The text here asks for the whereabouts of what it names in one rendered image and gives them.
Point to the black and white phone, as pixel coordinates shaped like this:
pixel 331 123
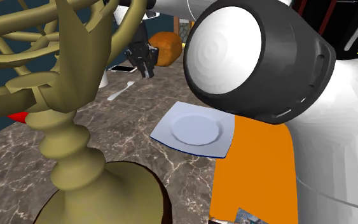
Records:
pixel 122 69

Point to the brown bread loaf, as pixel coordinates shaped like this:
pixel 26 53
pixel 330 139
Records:
pixel 167 48

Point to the white cup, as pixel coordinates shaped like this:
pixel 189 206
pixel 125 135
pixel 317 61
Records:
pixel 103 80

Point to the white fork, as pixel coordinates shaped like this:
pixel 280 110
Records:
pixel 120 91

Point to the brass armillary sphere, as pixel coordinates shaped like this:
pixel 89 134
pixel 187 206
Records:
pixel 73 139

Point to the red pointed object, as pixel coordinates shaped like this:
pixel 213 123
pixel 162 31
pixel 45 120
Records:
pixel 18 117

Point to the orange box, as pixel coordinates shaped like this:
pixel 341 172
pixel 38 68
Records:
pixel 254 173

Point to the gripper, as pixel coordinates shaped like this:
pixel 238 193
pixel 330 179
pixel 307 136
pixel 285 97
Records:
pixel 141 49

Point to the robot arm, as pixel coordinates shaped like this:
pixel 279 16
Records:
pixel 225 49

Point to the white square plate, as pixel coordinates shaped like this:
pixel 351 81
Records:
pixel 194 128

